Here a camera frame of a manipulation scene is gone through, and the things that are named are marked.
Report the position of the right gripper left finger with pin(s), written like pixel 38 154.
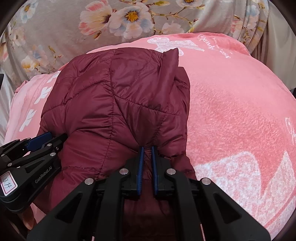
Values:
pixel 93 209

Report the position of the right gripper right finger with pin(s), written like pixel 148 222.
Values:
pixel 200 209

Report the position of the white satin curtain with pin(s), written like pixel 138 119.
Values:
pixel 7 93

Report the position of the grey floral duvet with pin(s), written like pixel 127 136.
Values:
pixel 44 35

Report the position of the maroon quilted puffer jacket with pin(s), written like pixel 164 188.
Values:
pixel 110 104

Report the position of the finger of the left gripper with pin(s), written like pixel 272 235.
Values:
pixel 36 143
pixel 52 146

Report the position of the person's left hand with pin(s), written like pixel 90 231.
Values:
pixel 28 219

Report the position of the pink fleece blanket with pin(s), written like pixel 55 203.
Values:
pixel 240 127

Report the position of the beige bed sheet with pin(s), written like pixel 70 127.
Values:
pixel 276 48

